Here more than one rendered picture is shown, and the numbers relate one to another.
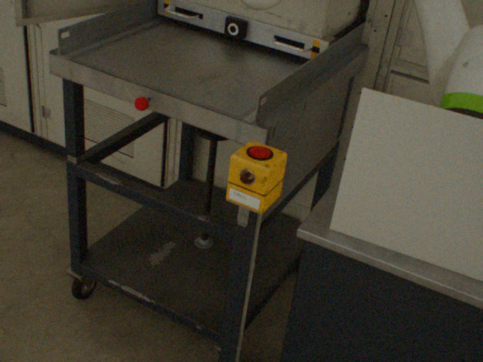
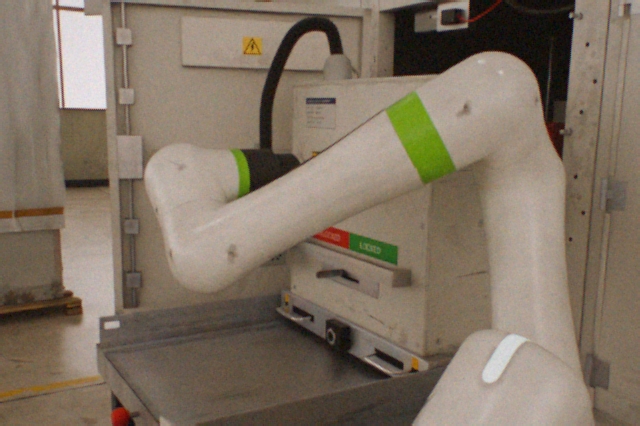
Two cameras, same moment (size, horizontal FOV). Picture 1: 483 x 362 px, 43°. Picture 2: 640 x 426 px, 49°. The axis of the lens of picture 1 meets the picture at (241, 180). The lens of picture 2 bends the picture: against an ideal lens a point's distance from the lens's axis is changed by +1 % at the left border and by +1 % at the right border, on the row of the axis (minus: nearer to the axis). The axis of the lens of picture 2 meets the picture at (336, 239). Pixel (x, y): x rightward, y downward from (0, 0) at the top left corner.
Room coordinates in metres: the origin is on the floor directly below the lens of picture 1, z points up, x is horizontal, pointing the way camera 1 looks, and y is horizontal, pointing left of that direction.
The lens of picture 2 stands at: (0.57, -0.65, 1.33)
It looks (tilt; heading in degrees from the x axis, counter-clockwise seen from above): 10 degrees down; 34
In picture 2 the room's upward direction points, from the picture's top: 1 degrees clockwise
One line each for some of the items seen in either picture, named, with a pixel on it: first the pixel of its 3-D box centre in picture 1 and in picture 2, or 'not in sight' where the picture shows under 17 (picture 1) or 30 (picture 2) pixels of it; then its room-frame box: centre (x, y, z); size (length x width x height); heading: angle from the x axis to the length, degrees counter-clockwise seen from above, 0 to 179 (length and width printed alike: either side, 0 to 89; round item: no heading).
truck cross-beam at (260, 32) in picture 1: (241, 25); (352, 332); (1.71, 0.06, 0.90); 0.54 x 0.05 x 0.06; 65
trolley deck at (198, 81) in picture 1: (222, 59); (311, 376); (1.62, 0.10, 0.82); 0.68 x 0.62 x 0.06; 155
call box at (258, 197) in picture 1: (256, 176); not in sight; (0.98, -0.03, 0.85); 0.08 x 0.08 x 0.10; 65
